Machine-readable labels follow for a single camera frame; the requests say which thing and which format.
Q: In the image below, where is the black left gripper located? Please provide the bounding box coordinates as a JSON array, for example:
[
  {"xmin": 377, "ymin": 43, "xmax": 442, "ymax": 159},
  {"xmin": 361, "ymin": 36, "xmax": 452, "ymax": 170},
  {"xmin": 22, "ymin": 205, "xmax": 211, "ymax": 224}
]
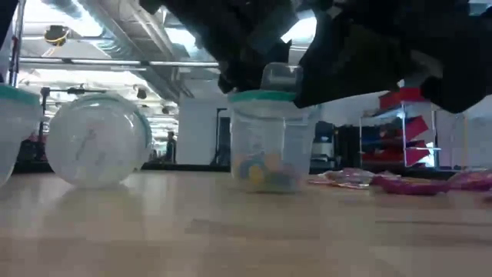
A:
[{"xmin": 140, "ymin": 0, "xmax": 301, "ymax": 94}]

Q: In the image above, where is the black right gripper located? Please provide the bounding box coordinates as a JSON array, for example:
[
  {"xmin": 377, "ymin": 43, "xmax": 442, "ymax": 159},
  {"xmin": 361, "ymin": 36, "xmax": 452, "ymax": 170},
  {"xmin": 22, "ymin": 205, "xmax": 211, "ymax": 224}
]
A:
[{"xmin": 294, "ymin": 0, "xmax": 492, "ymax": 115}]

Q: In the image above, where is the teal-rimmed clear lid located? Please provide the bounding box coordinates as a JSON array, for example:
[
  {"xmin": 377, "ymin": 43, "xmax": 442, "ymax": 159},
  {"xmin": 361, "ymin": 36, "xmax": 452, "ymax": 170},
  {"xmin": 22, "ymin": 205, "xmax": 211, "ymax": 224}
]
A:
[{"xmin": 227, "ymin": 62, "xmax": 320, "ymax": 104}]

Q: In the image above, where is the pink candy stick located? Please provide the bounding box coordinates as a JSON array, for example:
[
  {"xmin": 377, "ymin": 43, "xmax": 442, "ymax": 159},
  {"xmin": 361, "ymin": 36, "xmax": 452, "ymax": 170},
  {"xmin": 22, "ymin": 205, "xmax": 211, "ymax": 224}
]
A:
[{"xmin": 324, "ymin": 167, "xmax": 401, "ymax": 182}]

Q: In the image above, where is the rack with red bins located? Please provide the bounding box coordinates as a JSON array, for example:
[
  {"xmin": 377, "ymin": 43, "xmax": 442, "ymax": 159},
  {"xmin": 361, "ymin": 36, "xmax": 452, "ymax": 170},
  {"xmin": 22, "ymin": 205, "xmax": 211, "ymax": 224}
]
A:
[{"xmin": 359, "ymin": 87, "xmax": 442, "ymax": 169}]

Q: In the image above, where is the black machine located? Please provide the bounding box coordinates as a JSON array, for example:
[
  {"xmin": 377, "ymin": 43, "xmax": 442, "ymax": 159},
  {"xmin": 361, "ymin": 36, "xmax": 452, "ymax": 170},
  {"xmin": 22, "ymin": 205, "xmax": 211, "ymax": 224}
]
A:
[{"xmin": 310, "ymin": 121, "xmax": 362, "ymax": 170}]

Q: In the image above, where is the person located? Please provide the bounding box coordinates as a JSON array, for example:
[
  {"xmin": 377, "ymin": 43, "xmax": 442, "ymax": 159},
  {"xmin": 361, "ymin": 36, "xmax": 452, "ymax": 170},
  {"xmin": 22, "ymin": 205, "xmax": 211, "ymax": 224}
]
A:
[{"xmin": 164, "ymin": 130, "xmax": 178, "ymax": 165}]

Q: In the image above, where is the grey metal pipe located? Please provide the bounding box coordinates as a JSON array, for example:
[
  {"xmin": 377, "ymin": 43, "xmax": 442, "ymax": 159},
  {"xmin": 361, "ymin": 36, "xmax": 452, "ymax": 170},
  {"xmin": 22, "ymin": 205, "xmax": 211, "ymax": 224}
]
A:
[{"xmin": 17, "ymin": 56, "xmax": 221, "ymax": 69}]

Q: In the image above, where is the black ceiling fixture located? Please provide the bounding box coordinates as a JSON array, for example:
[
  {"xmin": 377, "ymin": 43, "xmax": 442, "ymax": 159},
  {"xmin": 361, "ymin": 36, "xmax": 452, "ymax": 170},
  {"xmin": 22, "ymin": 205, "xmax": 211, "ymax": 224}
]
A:
[{"xmin": 43, "ymin": 24, "xmax": 71, "ymax": 47}]

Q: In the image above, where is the large teal-rimmed lid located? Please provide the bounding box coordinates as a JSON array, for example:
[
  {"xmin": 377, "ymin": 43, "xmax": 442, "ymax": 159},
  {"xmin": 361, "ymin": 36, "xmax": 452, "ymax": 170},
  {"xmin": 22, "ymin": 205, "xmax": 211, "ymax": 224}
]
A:
[{"xmin": 0, "ymin": 84, "xmax": 42, "ymax": 107}]

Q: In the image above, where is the grey metal pole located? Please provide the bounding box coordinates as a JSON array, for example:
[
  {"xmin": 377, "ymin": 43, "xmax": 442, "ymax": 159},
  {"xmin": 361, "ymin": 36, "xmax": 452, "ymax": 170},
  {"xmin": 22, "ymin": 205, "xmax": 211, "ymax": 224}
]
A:
[{"xmin": 8, "ymin": 0, "xmax": 27, "ymax": 88}]

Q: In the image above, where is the large clear plastic tub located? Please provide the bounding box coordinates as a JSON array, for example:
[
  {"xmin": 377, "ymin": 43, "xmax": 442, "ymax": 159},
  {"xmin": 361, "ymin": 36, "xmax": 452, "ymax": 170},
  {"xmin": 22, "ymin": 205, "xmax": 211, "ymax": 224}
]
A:
[{"xmin": 0, "ymin": 84, "xmax": 42, "ymax": 188}]

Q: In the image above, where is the black metal table frame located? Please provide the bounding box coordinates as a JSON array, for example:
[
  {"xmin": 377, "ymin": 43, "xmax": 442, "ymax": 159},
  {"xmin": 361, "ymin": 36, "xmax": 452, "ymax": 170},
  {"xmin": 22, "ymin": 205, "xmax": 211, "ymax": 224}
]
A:
[{"xmin": 13, "ymin": 160, "xmax": 492, "ymax": 181}]

